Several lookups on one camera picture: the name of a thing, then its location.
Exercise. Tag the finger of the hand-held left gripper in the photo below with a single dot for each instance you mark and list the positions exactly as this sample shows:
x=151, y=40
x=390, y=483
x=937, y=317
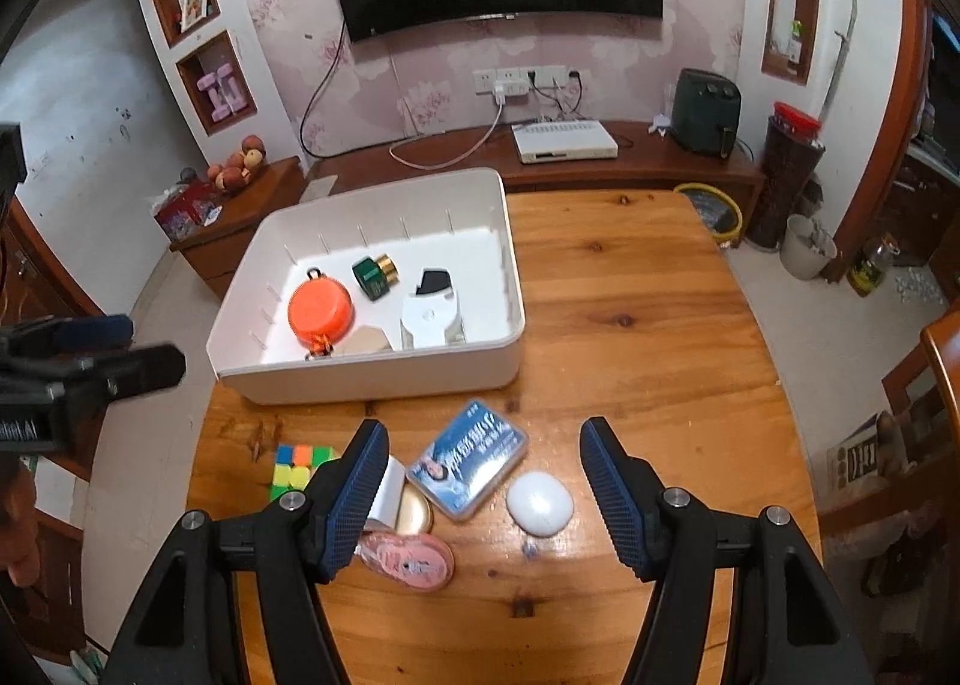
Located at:
x=90, y=332
x=142, y=366

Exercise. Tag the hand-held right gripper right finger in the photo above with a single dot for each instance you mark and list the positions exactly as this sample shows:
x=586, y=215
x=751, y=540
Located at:
x=611, y=497

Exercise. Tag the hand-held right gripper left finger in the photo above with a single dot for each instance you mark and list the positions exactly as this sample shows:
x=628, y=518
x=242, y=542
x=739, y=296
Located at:
x=360, y=490

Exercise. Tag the white charger adapter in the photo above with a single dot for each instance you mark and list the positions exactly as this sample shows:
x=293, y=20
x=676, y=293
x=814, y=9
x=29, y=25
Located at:
x=390, y=497

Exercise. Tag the gold round disc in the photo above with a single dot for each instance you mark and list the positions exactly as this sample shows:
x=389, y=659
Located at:
x=416, y=512

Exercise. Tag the colourful puzzle cube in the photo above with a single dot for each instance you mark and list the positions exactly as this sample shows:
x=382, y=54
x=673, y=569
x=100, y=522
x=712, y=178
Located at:
x=296, y=467

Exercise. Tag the white oval case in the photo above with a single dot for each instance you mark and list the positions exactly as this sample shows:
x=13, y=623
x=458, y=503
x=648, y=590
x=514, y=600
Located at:
x=538, y=503

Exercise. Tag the clear box with blue label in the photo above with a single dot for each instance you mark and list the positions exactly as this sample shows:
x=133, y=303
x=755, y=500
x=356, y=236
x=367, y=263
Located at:
x=469, y=460

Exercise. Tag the beige key case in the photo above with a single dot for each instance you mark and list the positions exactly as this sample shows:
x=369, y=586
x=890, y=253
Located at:
x=367, y=341

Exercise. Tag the orange round tape measure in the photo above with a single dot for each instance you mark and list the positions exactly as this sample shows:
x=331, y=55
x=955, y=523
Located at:
x=319, y=313

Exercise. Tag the white bottle opener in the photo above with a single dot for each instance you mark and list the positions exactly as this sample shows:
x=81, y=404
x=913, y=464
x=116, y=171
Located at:
x=427, y=321

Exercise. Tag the green bottle with gold cap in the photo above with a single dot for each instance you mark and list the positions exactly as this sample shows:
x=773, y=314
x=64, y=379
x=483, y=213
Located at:
x=371, y=280

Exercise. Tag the white plastic bin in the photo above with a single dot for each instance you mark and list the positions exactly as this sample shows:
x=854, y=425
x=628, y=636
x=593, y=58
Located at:
x=480, y=280

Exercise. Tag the wooden door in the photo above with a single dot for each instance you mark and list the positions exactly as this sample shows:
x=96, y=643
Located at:
x=37, y=265

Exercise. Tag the red tissue box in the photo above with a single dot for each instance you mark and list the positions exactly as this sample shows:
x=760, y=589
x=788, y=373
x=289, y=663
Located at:
x=184, y=212

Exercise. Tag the small white card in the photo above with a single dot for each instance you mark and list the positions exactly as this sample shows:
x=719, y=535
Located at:
x=214, y=214

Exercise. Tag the wooden side cabinet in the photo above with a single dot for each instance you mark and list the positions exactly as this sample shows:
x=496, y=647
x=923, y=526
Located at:
x=240, y=212

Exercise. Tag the fruit bowl with apples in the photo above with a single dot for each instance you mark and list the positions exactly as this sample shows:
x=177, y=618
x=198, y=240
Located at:
x=236, y=171

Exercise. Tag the printed cardboard box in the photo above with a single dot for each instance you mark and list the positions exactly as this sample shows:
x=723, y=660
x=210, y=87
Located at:
x=855, y=456

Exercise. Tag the white green plastic bag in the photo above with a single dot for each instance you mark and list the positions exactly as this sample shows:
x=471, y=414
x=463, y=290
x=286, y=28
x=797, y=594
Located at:
x=90, y=666

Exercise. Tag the pink dumbbell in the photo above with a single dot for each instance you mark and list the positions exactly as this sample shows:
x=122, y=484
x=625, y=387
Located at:
x=212, y=98
x=232, y=88

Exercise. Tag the yellow rimmed basin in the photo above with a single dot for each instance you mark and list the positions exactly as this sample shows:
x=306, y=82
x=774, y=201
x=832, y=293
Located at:
x=712, y=208

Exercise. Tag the white bucket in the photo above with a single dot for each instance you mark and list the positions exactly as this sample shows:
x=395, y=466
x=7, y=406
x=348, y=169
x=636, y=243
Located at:
x=806, y=253

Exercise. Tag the long wooden television cabinet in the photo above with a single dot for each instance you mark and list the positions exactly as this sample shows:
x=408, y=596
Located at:
x=645, y=163

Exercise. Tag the yellow oil bottle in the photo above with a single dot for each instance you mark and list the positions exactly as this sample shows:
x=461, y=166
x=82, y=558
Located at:
x=870, y=272

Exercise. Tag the picture book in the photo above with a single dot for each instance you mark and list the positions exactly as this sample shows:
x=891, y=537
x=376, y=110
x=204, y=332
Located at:
x=194, y=3

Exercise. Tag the tall jar with red lid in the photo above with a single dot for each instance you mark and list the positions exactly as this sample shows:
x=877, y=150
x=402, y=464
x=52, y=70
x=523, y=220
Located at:
x=784, y=182

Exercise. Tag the white set-top box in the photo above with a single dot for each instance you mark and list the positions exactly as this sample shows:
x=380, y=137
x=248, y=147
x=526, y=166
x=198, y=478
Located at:
x=562, y=141

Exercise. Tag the orange wooden chair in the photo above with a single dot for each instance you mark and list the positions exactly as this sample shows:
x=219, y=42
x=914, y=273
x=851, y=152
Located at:
x=945, y=355

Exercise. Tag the cluster of small clear bottles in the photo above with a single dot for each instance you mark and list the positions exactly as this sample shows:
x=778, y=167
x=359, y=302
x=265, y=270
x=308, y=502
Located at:
x=919, y=283

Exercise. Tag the black air fryer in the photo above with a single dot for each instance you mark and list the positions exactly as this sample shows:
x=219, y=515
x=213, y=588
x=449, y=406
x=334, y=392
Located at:
x=703, y=115

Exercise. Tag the white plugged charger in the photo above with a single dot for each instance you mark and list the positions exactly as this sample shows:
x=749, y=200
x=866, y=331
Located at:
x=510, y=92

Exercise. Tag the small bottle in niche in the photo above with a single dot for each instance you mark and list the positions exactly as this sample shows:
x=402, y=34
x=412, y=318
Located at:
x=795, y=43

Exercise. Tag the dark display cabinet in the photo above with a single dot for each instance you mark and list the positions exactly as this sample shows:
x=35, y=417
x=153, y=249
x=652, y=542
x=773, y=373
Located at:
x=937, y=130

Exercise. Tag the sheathed sword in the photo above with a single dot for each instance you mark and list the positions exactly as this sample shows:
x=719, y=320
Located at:
x=840, y=54

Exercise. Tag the white wall outlet strip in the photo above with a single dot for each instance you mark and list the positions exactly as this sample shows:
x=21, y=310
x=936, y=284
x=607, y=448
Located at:
x=555, y=76

